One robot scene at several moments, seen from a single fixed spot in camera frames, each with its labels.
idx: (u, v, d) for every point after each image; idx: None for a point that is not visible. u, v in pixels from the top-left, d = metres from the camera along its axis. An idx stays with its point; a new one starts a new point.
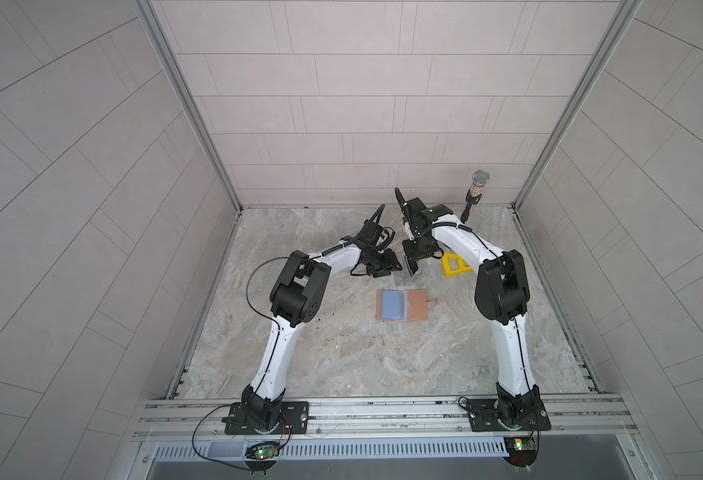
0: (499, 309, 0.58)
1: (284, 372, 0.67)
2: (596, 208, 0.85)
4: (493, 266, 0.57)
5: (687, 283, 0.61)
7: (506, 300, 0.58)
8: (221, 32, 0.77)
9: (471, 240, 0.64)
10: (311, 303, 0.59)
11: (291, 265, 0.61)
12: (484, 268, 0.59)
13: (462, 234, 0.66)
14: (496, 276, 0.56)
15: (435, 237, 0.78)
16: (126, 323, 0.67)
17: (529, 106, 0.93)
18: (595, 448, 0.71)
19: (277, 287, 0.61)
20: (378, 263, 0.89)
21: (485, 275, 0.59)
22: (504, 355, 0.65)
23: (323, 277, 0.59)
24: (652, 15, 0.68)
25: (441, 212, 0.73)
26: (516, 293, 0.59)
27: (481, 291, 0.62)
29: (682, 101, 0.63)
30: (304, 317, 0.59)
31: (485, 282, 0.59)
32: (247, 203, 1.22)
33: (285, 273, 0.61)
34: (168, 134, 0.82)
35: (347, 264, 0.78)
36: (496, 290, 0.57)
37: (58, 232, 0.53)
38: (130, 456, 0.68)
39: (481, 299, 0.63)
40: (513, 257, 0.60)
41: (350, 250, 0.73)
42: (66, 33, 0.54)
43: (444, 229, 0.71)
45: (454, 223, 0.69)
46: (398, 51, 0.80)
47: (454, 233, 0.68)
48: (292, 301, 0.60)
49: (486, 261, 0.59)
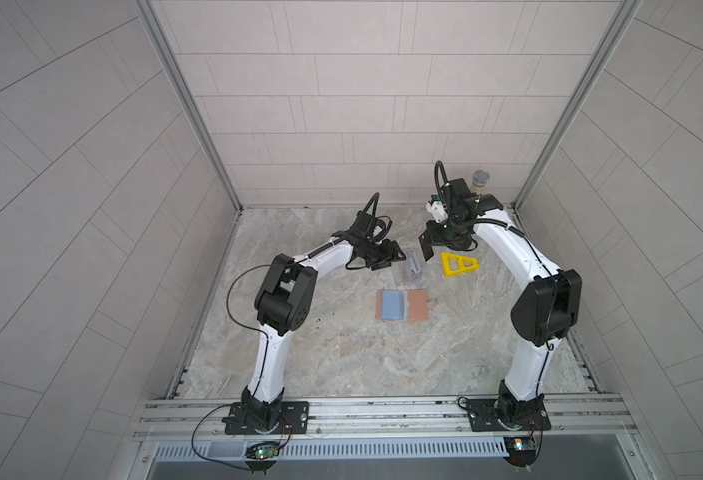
0: (540, 335, 0.51)
1: (280, 372, 0.65)
2: (597, 208, 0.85)
4: (543, 286, 0.49)
5: (687, 283, 0.61)
7: (552, 324, 0.51)
8: (221, 32, 0.77)
9: (522, 247, 0.55)
10: (298, 311, 0.55)
11: (275, 270, 0.57)
12: (534, 287, 0.50)
13: (512, 239, 0.57)
14: (546, 298, 0.49)
15: (477, 234, 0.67)
16: (126, 323, 0.67)
17: (529, 106, 0.93)
18: (596, 448, 0.71)
19: (262, 292, 0.57)
20: (375, 255, 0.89)
21: (532, 294, 0.51)
22: (521, 365, 0.62)
23: (307, 284, 0.55)
24: (652, 14, 0.68)
25: (487, 207, 0.62)
26: (562, 315, 0.52)
27: (524, 309, 0.54)
29: (683, 100, 0.63)
30: (291, 325, 0.55)
31: (531, 301, 0.51)
32: (247, 204, 1.22)
33: (271, 278, 0.57)
34: (168, 134, 0.82)
35: (338, 262, 0.69)
36: (544, 313, 0.50)
37: (59, 233, 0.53)
38: (130, 456, 0.68)
39: (520, 316, 0.55)
40: (570, 276, 0.50)
41: (340, 249, 0.68)
42: (65, 32, 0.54)
43: (490, 228, 0.61)
45: (505, 224, 0.59)
46: (398, 51, 0.80)
47: (504, 235, 0.58)
48: (278, 308, 0.56)
49: (537, 280, 0.51)
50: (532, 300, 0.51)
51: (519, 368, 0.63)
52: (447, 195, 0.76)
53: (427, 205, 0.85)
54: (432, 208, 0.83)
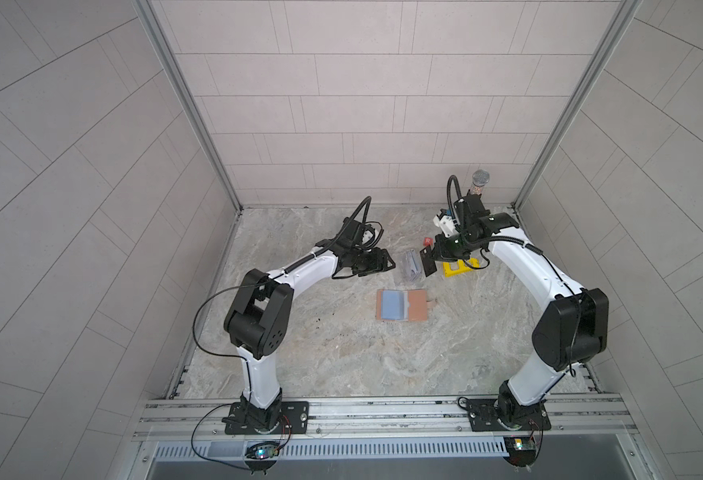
0: (565, 360, 0.47)
1: (273, 380, 0.63)
2: (597, 208, 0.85)
4: (568, 306, 0.45)
5: (687, 283, 0.61)
7: (577, 349, 0.47)
8: (221, 32, 0.77)
9: (542, 266, 0.52)
10: (271, 333, 0.49)
11: (246, 289, 0.51)
12: (556, 306, 0.46)
13: (530, 257, 0.54)
14: (571, 320, 0.45)
15: (492, 251, 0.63)
16: (126, 323, 0.67)
17: (529, 106, 0.93)
18: (595, 448, 0.71)
19: (231, 313, 0.51)
20: (364, 264, 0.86)
21: (555, 315, 0.47)
22: (530, 378, 0.61)
23: (282, 302, 0.49)
24: (653, 14, 0.68)
25: (504, 224, 0.61)
26: (588, 340, 0.48)
27: (546, 332, 0.50)
29: (683, 100, 0.63)
30: (265, 349, 0.49)
31: (553, 323, 0.48)
32: (247, 204, 1.22)
33: (241, 296, 0.51)
34: (168, 134, 0.82)
35: (320, 275, 0.63)
36: (569, 336, 0.46)
37: (59, 232, 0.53)
38: (130, 456, 0.68)
39: (543, 339, 0.51)
40: (595, 296, 0.49)
41: (323, 261, 0.62)
42: (65, 32, 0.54)
43: (505, 245, 0.59)
45: (521, 241, 0.57)
46: (398, 50, 0.80)
47: (522, 252, 0.55)
48: (248, 331, 0.50)
49: (559, 298, 0.48)
50: (555, 322, 0.47)
51: (528, 379, 0.61)
52: (461, 211, 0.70)
53: (436, 219, 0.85)
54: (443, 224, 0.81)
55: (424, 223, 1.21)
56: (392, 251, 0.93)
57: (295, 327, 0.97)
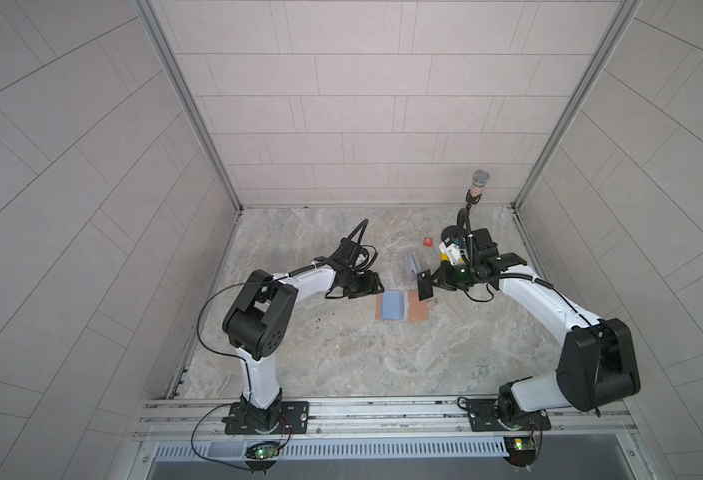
0: (593, 399, 0.43)
1: (272, 386, 0.64)
2: (597, 208, 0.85)
4: (588, 339, 0.43)
5: (687, 283, 0.61)
7: (604, 386, 0.43)
8: (221, 32, 0.77)
9: (554, 299, 0.51)
10: (272, 334, 0.49)
11: (250, 288, 0.52)
12: (576, 339, 0.44)
13: (541, 292, 0.53)
14: (594, 354, 0.43)
15: (503, 289, 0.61)
16: (126, 323, 0.67)
17: (529, 106, 0.93)
18: (596, 448, 0.71)
19: (232, 311, 0.51)
20: (355, 285, 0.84)
21: (576, 350, 0.44)
22: (540, 395, 0.59)
23: (286, 302, 0.50)
24: (652, 14, 0.68)
25: (513, 263, 0.61)
26: (614, 377, 0.44)
27: (568, 368, 0.47)
29: (683, 100, 0.63)
30: (264, 351, 0.49)
31: (576, 359, 0.45)
32: (247, 204, 1.22)
33: (244, 296, 0.52)
34: (168, 134, 0.82)
35: (319, 287, 0.65)
36: (593, 371, 0.43)
37: (59, 232, 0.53)
38: (130, 456, 0.68)
39: (566, 378, 0.48)
40: (615, 329, 0.46)
41: (322, 273, 0.64)
42: (66, 32, 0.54)
43: (515, 283, 0.59)
45: (530, 276, 0.57)
46: (398, 51, 0.80)
47: (531, 286, 0.55)
48: (247, 332, 0.50)
49: (578, 331, 0.44)
50: (577, 358, 0.44)
51: (538, 396, 0.59)
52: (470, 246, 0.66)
53: (444, 245, 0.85)
54: (452, 251, 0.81)
55: (424, 222, 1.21)
56: (392, 251, 0.93)
57: (295, 327, 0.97)
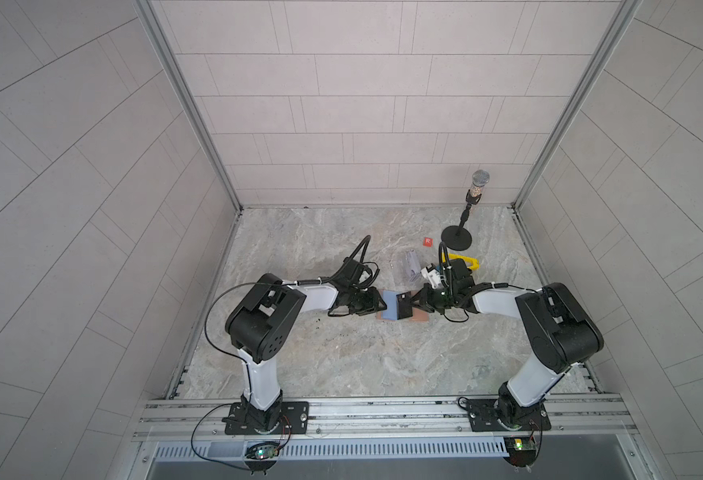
0: (556, 345, 0.48)
1: (274, 384, 0.63)
2: (596, 208, 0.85)
4: (531, 296, 0.52)
5: (687, 283, 0.61)
7: (562, 331, 0.49)
8: (221, 32, 0.77)
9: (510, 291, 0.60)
10: (276, 338, 0.50)
11: (258, 291, 0.53)
12: (521, 299, 0.53)
13: (500, 291, 0.63)
14: (539, 306, 0.50)
15: (478, 308, 0.71)
16: (126, 323, 0.67)
17: (530, 106, 0.93)
18: (596, 448, 0.71)
19: (236, 311, 0.52)
20: (359, 302, 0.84)
21: (526, 309, 0.52)
22: (530, 380, 0.60)
23: (295, 305, 0.51)
24: (652, 15, 0.68)
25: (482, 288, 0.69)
26: (574, 331, 0.49)
27: (532, 333, 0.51)
29: (683, 100, 0.63)
30: (264, 354, 0.48)
31: (529, 318, 0.52)
32: (247, 204, 1.22)
33: (251, 297, 0.53)
34: (168, 134, 0.82)
35: (320, 304, 0.65)
36: (544, 319, 0.49)
37: (60, 232, 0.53)
38: (130, 457, 0.68)
39: (537, 345, 0.52)
40: (557, 289, 0.55)
41: (327, 289, 0.66)
42: (66, 32, 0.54)
43: (483, 296, 0.69)
45: (488, 285, 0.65)
46: (398, 51, 0.80)
47: (491, 291, 0.66)
48: (249, 335, 0.50)
49: (524, 294, 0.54)
50: (529, 316, 0.52)
51: (529, 380, 0.61)
52: (449, 277, 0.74)
53: (424, 270, 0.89)
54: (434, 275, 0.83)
55: (424, 223, 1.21)
56: (392, 251, 0.93)
57: (295, 327, 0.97)
